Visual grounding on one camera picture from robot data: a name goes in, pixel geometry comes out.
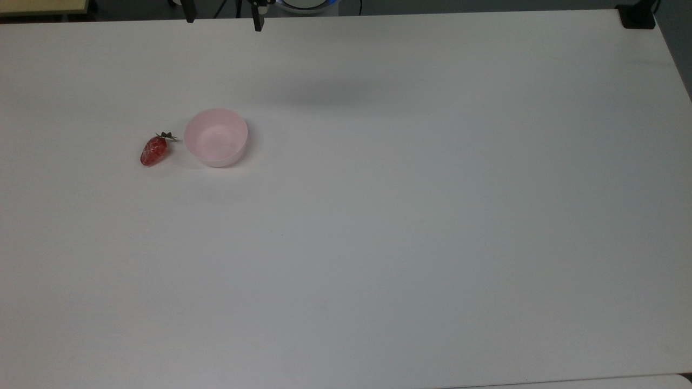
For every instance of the red toy strawberry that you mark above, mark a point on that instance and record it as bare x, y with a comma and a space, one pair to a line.
153, 152

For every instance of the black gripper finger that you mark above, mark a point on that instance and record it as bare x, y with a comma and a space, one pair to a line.
189, 11
258, 20

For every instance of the beige side table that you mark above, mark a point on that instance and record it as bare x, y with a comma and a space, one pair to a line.
40, 6

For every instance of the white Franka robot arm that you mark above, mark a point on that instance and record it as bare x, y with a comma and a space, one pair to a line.
306, 5

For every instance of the pink plastic bowl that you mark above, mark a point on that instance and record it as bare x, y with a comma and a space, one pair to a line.
216, 140

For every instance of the black table clamp block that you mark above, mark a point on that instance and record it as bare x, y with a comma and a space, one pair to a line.
638, 16

